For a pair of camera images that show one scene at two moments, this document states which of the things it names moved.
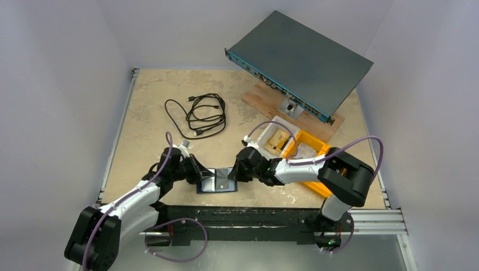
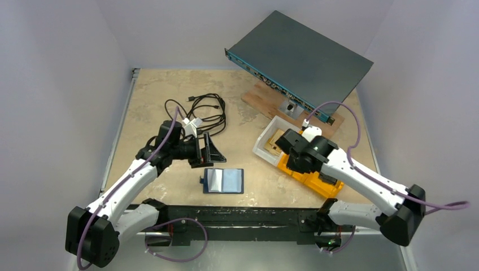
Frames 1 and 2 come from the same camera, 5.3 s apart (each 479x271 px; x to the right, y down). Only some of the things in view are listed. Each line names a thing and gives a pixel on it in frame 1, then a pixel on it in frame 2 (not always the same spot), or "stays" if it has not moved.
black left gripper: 191,168 → 203,149
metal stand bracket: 291,109 stays
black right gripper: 242,167 → 286,138
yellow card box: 274,144 stays
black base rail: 176,223 stays
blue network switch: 308,70 stays
